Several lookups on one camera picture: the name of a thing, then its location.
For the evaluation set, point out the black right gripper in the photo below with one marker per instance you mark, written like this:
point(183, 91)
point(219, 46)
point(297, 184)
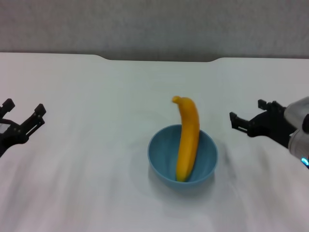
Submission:
point(268, 128)

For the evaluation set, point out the yellow banana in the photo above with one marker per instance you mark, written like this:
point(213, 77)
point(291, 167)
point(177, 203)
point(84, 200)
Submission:
point(188, 145)

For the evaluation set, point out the blue plastic bowl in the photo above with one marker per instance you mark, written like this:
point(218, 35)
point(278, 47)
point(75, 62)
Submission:
point(164, 157)

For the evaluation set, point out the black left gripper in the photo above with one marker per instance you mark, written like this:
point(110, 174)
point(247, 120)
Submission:
point(10, 135)

